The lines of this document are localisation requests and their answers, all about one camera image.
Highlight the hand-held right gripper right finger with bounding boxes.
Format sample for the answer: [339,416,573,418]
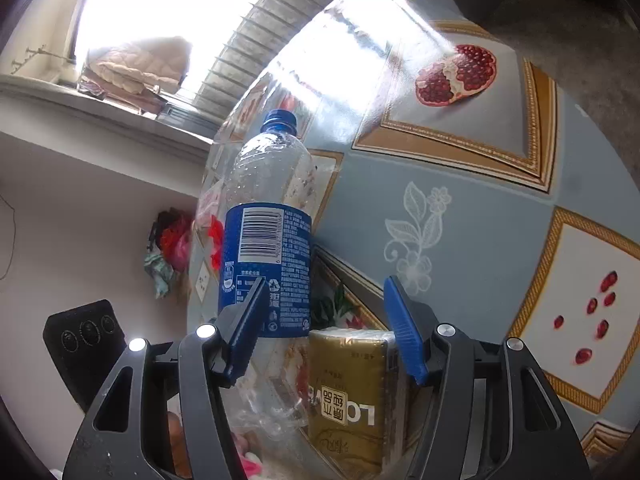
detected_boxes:
[383,275,591,480]

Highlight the gold tissue packet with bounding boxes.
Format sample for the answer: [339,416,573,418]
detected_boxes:
[306,327,401,478]

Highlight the clear bottle blue label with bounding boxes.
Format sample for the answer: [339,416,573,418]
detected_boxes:
[217,109,315,438]

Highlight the beige padded jacket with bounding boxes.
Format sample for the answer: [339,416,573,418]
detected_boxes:
[82,36,193,96]

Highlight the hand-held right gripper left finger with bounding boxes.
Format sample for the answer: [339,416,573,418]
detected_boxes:
[62,276,267,480]

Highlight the clear packet pink contents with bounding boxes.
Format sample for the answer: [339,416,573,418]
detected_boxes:
[196,180,223,231]

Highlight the floral cloth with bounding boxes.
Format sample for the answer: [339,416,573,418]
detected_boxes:
[144,252,176,298]

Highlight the red plastic bag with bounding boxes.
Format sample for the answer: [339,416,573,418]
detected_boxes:
[150,210,193,273]

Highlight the fruit print tablecloth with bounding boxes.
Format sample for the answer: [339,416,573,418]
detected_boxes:
[185,0,640,480]

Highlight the red plastic wrapper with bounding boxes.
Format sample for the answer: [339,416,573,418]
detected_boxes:
[206,215,227,270]

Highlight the metal balcony railing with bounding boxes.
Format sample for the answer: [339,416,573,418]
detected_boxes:
[192,0,361,121]

